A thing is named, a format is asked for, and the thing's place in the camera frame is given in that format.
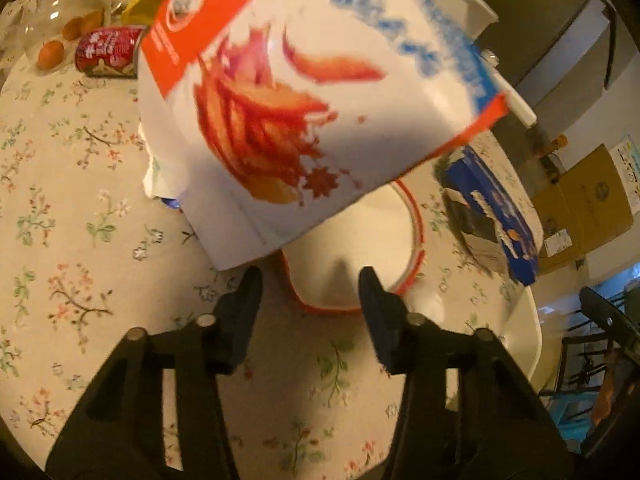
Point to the floral tablecloth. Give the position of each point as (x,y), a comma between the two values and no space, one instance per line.
(75,185)

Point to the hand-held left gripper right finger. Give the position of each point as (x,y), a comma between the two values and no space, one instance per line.
(377,320)

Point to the yellow snack packet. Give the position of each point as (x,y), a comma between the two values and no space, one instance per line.
(142,7)

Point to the clear glass jar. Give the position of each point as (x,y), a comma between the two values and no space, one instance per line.
(55,10)

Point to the large cardboard box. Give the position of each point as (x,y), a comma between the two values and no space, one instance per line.
(585,210)

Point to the red tin can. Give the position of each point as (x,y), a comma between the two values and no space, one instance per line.
(107,52)

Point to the blue snack packet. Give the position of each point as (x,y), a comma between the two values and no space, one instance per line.
(500,210)

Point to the brown egg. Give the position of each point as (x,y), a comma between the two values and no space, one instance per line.
(92,21)
(74,28)
(50,54)

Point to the white and orange snack bag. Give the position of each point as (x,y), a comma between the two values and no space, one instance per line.
(300,135)

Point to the white bowl with orange rim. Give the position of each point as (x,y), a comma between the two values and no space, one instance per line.
(350,240)

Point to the black chair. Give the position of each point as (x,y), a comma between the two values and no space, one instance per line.
(605,320)

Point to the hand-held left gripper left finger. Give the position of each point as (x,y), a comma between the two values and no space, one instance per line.
(242,320)

